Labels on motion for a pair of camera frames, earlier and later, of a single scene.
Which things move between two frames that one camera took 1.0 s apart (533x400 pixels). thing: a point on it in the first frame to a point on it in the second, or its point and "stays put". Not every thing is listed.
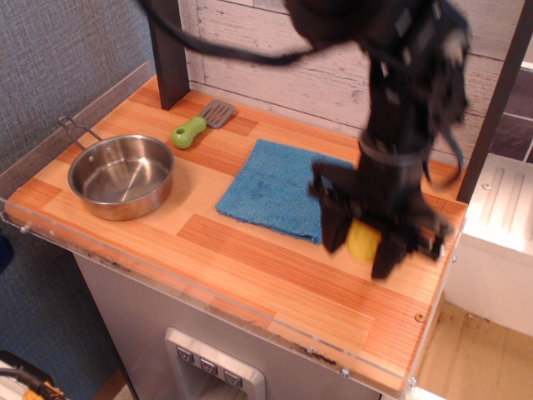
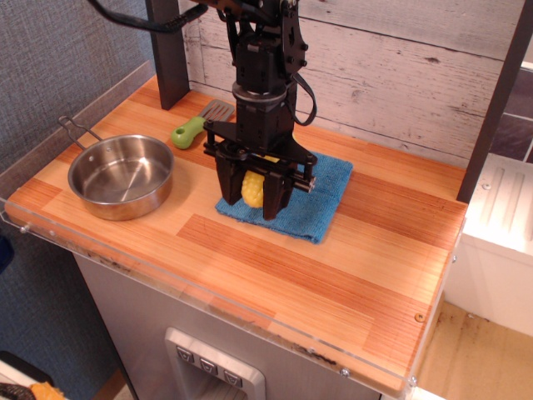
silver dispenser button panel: x=201 y=372 stays put
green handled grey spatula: x=215 y=115 stays put
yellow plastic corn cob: x=363 y=241 to x=252 y=186
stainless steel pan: x=120 y=177 stays put
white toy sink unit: x=491 y=274 stays put
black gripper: x=388 y=198 to x=266 y=128
